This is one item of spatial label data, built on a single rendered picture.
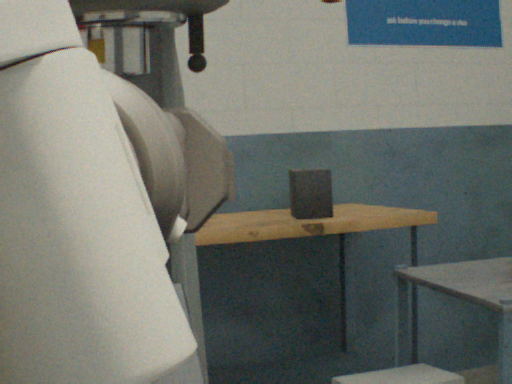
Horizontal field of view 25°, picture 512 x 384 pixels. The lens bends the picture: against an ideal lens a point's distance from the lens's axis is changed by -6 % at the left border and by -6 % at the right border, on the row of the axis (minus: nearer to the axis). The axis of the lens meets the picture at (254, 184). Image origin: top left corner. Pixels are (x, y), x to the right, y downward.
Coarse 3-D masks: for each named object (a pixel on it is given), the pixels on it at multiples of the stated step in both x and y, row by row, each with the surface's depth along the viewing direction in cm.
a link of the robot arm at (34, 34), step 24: (0, 0) 31; (24, 0) 32; (48, 0) 33; (0, 24) 30; (24, 24) 31; (48, 24) 32; (72, 24) 34; (0, 48) 30; (24, 48) 31; (48, 48) 32; (72, 48) 35
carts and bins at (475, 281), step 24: (456, 264) 329; (480, 264) 325; (504, 264) 320; (432, 288) 297; (456, 288) 283; (480, 288) 279; (504, 288) 276; (504, 312) 251; (504, 336) 252; (504, 360) 252
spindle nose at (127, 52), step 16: (80, 32) 55; (96, 32) 55; (112, 32) 55; (128, 32) 55; (144, 32) 56; (112, 48) 55; (128, 48) 55; (144, 48) 56; (112, 64) 55; (128, 64) 55; (144, 64) 56
